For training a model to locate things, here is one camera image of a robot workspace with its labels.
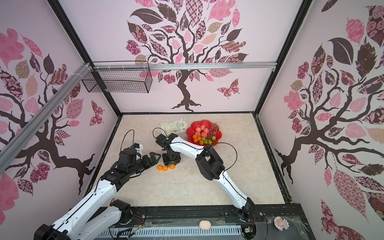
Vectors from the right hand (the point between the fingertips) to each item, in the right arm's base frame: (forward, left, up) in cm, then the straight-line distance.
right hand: (169, 163), depth 92 cm
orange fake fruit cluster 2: (+16, -17, +1) cm, 23 cm away
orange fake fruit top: (+18, -19, +1) cm, 26 cm away
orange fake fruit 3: (-4, +2, 0) cm, 4 cm away
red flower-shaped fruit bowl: (+24, -14, +1) cm, 28 cm away
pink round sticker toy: (-33, -56, +3) cm, 65 cm away
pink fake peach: (+26, -19, +2) cm, 32 cm away
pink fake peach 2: (+27, -22, +2) cm, 35 cm away
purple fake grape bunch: (+23, -29, +3) cm, 37 cm away
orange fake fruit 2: (-3, +6, 0) cm, 6 cm away
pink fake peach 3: (+25, -25, +2) cm, 35 cm away
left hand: (-4, +5, +11) cm, 13 cm away
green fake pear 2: (+15, -24, +1) cm, 28 cm away
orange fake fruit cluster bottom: (-3, -2, +1) cm, 4 cm away
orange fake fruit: (+15, -21, 0) cm, 25 cm away
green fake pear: (+17, -22, 0) cm, 28 cm away
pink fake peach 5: (+21, -23, +2) cm, 31 cm away
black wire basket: (+45, +32, +33) cm, 65 cm away
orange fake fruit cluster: (+19, -16, +1) cm, 25 cm away
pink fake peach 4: (+21, -19, +2) cm, 28 cm away
